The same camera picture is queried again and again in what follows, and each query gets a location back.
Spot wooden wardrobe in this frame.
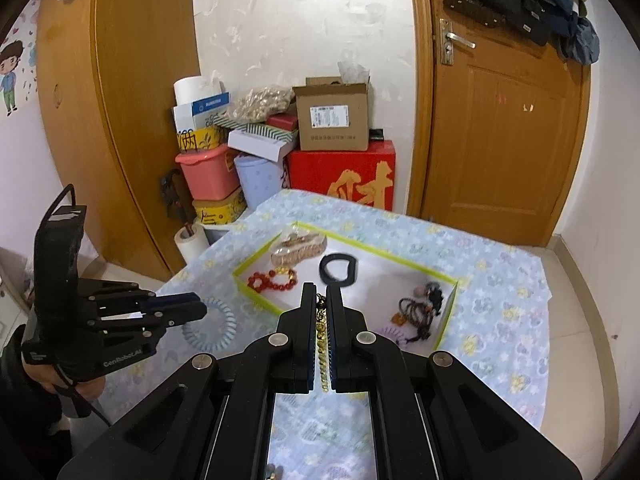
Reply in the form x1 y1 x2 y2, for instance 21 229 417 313
37 0 198 281

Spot black pink charm hair tie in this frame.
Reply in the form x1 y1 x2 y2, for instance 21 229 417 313
412 282 446 316

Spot wooden door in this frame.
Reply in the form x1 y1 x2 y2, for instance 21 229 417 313
407 0 591 247

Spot floral blue tablecloth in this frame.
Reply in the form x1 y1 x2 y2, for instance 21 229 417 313
102 187 551 480

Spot clothes hanging on door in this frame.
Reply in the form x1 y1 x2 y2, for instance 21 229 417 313
544 0 600 65

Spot black smart wristband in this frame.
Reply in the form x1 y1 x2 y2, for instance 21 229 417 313
319 252 358 287

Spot small red box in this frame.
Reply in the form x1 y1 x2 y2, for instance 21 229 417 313
266 113 298 131

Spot yellow printed box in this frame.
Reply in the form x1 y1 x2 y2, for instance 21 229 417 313
192 188 247 226

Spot beige large hair claw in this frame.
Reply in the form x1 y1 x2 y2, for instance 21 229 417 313
270 230 328 268

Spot yellow tin box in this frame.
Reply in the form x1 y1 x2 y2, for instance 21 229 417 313
176 126 228 153

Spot cartoon boy wall sticker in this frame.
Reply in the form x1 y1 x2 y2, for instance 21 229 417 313
0 40 24 116

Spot light blue spiral hair tie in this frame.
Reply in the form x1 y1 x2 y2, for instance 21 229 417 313
180 296 238 354

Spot bag of beige beads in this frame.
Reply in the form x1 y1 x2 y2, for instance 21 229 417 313
228 86 295 124

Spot brown beaded hair tie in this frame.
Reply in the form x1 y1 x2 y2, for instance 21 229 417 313
389 296 436 345

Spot lavender cylindrical container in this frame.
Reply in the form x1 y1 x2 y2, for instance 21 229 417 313
234 155 290 210

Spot white paper roll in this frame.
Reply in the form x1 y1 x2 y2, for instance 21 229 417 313
174 223 210 264

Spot lime green tray box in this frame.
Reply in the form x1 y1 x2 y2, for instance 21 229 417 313
232 222 459 354

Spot silver door handle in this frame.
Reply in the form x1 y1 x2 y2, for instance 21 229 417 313
439 18 476 66

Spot gold chain bracelet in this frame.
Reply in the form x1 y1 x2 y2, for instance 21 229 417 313
314 292 331 394

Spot brown cardboard box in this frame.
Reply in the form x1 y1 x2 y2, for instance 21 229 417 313
293 78 370 152

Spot white blue carton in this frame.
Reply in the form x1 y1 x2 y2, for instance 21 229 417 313
172 76 230 133

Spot green striped box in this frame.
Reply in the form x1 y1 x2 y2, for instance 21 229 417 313
210 115 298 142

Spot white flat box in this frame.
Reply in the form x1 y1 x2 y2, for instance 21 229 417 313
228 130 296 162

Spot red gift box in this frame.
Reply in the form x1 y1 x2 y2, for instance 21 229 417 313
286 140 396 211

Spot person's left hand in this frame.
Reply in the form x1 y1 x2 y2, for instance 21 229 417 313
22 360 105 401

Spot pink plastic bin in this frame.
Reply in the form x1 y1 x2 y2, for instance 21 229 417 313
175 143 240 200

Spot red bead bracelet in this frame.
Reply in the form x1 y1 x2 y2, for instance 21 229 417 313
246 266 298 294

